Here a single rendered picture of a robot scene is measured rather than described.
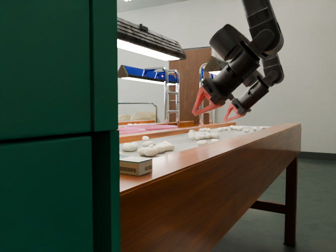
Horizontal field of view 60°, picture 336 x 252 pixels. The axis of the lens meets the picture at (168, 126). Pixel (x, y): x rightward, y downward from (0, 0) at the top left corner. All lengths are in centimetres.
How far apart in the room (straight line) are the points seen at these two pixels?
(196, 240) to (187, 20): 580
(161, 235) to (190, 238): 10
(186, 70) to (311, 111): 242
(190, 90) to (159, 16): 172
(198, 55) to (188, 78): 48
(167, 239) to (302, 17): 541
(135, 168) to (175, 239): 13
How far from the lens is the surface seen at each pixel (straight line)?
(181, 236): 49
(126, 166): 42
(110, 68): 26
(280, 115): 552
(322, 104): 550
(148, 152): 71
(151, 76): 192
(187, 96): 589
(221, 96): 70
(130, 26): 88
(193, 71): 589
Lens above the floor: 86
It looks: 3 degrees down
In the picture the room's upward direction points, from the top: straight up
